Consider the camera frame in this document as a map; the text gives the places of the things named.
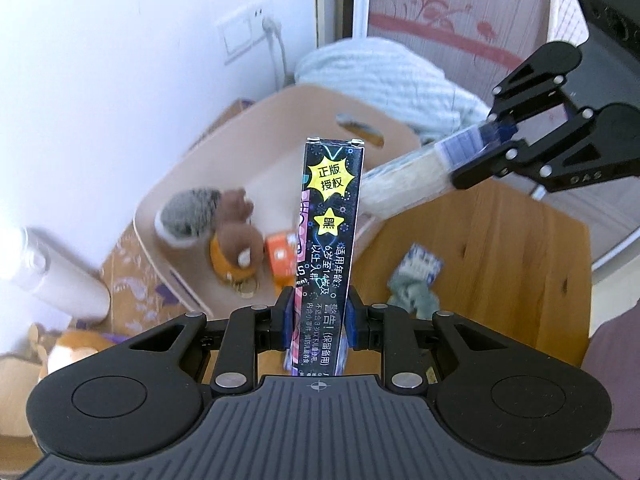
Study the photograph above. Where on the green plaid scrunchie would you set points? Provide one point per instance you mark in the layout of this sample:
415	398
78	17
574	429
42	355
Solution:
412	295

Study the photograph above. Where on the brown bear keychain plush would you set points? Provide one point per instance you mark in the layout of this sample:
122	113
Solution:
236	249

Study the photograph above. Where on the white paper roll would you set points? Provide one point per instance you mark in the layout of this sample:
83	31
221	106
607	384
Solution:
40	270

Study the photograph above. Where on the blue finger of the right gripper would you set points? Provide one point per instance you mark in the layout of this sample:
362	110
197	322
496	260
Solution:
496	162
533	88

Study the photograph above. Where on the white wall socket plate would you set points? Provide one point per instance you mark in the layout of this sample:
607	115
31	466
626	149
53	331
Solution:
242	28

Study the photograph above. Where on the long black star box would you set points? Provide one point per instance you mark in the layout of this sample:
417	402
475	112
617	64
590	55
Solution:
326	231

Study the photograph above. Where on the clear plastic packet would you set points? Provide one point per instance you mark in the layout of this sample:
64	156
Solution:
425	174

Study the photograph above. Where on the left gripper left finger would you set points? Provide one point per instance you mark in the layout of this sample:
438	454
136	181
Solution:
282	319

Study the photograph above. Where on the orange small box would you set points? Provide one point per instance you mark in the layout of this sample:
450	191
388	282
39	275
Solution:
281	251

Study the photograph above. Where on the grey hedgehog plush toy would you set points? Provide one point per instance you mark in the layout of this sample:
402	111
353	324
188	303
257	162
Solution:
187	217

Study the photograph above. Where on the orange bear plush toy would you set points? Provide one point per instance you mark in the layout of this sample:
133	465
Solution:
57	350

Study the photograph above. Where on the beige plastic storage basket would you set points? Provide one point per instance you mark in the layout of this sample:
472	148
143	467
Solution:
261	150

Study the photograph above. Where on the floral patterned cloth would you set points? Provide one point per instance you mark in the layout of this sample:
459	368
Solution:
139	298

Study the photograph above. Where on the blue white patterned box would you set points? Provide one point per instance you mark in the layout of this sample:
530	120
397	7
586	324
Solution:
420	265

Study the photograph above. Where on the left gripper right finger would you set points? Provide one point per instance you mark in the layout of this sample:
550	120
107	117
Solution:
356	321

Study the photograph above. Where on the light green striped blanket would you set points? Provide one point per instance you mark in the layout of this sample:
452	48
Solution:
394	79

